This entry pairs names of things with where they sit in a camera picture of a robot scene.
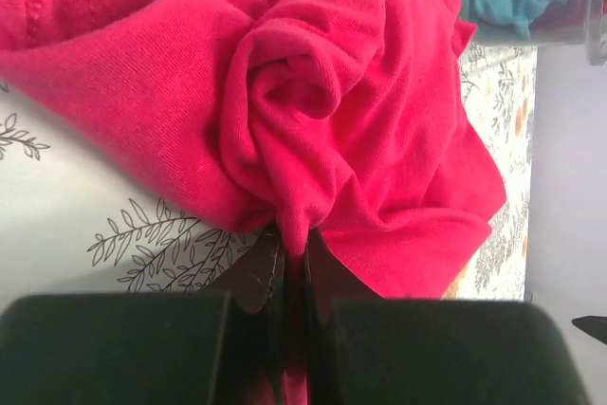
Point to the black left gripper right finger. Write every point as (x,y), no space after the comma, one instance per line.
(363,349)

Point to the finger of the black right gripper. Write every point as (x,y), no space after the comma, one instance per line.
(592,325)

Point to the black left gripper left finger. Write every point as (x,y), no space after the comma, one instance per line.
(218,345)

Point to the pink t shirt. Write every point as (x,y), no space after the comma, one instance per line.
(341,116)

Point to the floral patterned table mat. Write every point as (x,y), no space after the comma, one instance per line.
(71,222)

